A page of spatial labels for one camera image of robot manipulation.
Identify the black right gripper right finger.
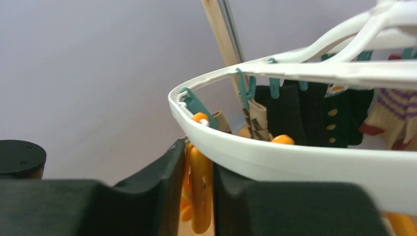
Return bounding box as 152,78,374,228
213,165,388,236

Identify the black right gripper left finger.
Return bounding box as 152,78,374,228
0,139,185,236

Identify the orange clothes peg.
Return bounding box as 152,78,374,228
179,143,213,234

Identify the argyle brown sock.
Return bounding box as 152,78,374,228
212,111,232,134
243,99,272,142

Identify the white round sock hanger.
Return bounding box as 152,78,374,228
168,0,417,215

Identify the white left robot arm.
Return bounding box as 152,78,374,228
0,139,185,236

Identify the dark green sock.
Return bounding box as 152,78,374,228
254,81,374,148

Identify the cream purple striped sock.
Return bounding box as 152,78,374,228
359,88,417,150

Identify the wooden clothes rack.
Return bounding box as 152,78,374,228
200,0,250,108

